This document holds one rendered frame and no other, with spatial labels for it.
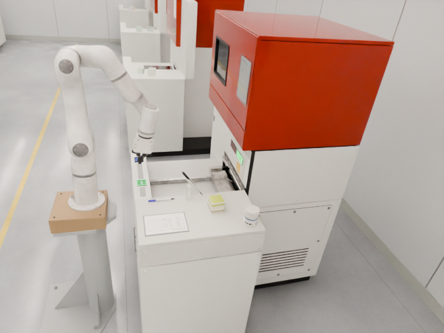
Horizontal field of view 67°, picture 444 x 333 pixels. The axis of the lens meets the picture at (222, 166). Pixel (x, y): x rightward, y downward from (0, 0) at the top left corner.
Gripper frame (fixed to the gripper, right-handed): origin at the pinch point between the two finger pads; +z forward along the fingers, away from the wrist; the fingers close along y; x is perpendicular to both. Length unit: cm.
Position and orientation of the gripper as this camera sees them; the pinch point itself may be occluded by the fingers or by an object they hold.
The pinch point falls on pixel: (140, 160)
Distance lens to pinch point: 190.7
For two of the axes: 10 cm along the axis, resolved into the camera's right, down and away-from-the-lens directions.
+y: -9.2, -1.1, -3.7
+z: -2.9, 8.4, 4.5
